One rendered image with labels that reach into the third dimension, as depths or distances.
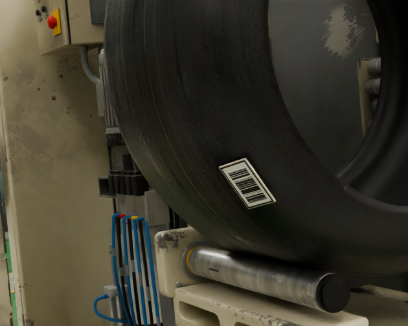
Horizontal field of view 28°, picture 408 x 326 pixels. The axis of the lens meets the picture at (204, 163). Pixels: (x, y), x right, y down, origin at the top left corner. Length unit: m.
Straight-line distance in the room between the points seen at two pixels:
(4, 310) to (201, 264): 0.49
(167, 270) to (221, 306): 0.15
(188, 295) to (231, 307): 0.12
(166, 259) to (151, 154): 0.26
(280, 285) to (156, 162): 0.21
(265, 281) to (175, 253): 0.23
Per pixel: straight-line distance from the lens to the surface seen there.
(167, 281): 1.22
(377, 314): 1.23
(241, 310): 1.05
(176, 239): 1.22
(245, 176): 0.87
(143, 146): 1.01
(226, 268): 1.11
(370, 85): 1.56
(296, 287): 0.97
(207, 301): 1.13
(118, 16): 1.02
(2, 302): 1.54
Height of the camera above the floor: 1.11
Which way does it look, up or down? 3 degrees down
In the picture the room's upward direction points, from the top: 5 degrees counter-clockwise
